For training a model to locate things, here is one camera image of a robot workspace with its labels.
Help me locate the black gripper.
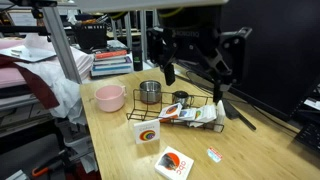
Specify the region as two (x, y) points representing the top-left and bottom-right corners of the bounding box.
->
(147, 27), (252, 104)

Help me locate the white and orange book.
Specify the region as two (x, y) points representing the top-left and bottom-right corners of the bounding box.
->
(158, 103), (182, 122)

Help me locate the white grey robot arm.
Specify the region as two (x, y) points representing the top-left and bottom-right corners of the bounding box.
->
(76, 0), (252, 102)

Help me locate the white animals book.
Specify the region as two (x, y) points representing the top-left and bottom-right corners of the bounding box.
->
(179, 108), (196, 121)

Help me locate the white vegetables book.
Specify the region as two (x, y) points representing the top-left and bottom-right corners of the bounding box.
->
(190, 105), (217, 127)

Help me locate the white book at rack end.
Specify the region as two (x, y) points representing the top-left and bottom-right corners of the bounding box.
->
(214, 101), (226, 132)

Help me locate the white abc book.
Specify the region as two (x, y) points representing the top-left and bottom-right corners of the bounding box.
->
(154, 146), (194, 180)

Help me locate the small dark steel cup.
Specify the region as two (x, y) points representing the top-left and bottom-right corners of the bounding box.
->
(172, 91), (194, 108)

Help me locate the black monitor stand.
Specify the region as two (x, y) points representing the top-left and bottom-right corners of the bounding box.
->
(173, 68), (291, 132)

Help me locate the black can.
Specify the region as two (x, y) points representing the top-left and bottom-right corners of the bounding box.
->
(132, 46), (143, 71)

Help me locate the small red white card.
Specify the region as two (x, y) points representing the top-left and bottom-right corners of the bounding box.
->
(207, 147), (222, 163)

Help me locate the pink plastic mug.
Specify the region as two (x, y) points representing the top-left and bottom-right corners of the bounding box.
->
(94, 85), (127, 112)

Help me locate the stack of books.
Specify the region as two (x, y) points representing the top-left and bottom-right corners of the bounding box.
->
(91, 50), (133, 76)

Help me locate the black slotted bin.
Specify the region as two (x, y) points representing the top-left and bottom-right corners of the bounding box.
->
(72, 23), (107, 49)

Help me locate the black keyboard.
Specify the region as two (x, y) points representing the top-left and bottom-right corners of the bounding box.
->
(295, 122), (320, 153)

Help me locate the white cloth pile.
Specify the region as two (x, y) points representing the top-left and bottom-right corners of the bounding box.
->
(16, 33), (93, 125)

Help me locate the dark red cloth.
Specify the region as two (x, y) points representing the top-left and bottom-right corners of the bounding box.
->
(0, 55), (60, 109)

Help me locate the black wire book rack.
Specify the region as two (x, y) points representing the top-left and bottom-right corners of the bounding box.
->
(126, 89), (216, 131)

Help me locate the aluminium frame post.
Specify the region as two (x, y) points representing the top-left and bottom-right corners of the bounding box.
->
(42, 7), (82, 84)

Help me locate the orange handled tool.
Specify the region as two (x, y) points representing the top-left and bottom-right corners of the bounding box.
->
(31, 157), (63, 177)

